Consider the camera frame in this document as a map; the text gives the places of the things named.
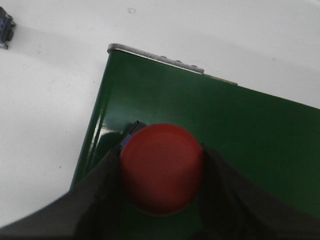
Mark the aluminium conveyor frame rail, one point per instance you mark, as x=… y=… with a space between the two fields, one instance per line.
x=130 y=68

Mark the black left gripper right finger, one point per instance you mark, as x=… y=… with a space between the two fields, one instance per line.
x=231 y=207

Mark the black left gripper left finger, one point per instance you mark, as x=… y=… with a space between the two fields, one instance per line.
x=92 y=210

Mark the red mushroom push button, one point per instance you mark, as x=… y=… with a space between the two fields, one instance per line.
x=161 y=168

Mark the green conveyor belt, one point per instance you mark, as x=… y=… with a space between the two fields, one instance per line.
x=273 y=142

